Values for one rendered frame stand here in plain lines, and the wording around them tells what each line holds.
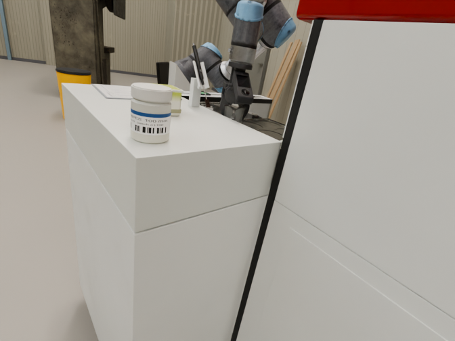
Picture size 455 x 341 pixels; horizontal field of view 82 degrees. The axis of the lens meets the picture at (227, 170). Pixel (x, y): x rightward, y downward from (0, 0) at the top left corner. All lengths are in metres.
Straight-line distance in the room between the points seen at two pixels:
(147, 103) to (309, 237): 0.44
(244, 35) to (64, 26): 4.45
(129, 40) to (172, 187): 9.04
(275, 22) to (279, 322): 1.09
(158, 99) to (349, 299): 0.54
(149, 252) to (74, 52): 4.70
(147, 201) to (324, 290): 0.43
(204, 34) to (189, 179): 8.05
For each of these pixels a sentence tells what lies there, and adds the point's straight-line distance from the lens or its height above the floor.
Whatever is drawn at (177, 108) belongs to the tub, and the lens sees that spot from 0.69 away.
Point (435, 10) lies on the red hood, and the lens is 0.52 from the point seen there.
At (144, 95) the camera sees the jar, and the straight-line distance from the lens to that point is 0.47.
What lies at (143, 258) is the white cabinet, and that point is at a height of 0.75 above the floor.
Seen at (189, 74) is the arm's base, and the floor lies 1.00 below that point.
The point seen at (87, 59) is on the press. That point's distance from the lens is 5.07.
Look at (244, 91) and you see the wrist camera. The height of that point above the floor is 1.05.
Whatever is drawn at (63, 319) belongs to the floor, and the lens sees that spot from 1.46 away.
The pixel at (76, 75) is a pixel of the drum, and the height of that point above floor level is 0.59.
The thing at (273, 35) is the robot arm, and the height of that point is 1.23.
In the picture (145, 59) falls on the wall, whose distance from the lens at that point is 9.51.
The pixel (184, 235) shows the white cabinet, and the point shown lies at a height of 0.78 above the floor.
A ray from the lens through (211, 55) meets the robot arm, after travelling 1.50.
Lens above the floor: 1.13
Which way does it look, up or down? 24 degrees down
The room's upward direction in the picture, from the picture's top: 10 degrees clockwise
